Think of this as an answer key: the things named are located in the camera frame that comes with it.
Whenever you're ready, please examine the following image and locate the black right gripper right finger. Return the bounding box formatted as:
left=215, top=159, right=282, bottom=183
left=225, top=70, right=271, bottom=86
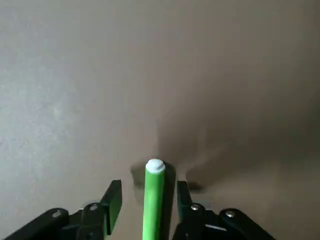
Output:
left=171, top=180, right=277, bottom=240

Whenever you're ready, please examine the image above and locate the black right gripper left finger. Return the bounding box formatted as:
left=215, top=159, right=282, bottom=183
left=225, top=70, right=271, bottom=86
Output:
left=0, top=179, right=123, bottom=240

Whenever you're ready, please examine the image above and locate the green marker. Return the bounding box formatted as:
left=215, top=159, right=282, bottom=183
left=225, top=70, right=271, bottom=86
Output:
left=141, top=158, right=166, bottom=240

